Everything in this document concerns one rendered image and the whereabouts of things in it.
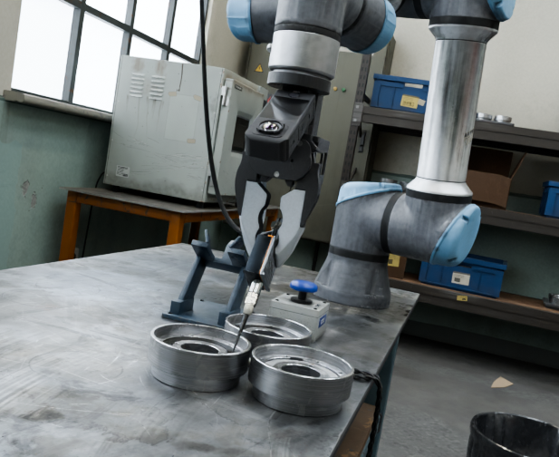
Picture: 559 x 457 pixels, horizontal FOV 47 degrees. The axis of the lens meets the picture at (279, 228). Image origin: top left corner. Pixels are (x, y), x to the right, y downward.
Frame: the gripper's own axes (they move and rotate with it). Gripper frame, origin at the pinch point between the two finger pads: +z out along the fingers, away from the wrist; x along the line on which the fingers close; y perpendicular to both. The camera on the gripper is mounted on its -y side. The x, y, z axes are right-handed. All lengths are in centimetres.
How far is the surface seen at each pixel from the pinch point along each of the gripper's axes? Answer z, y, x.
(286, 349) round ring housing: 9.5, -2.0, -4.7
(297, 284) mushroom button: 6.0, 18.4, 0.0
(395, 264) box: 41, 349, 15
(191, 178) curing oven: 3, 206, 101
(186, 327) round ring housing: 9.3, -3.6, 6.6
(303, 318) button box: 10.1, 16.6, -2.1
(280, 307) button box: 9.4, 16.6, 1.5
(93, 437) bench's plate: 12.9, -25.6, 3.8
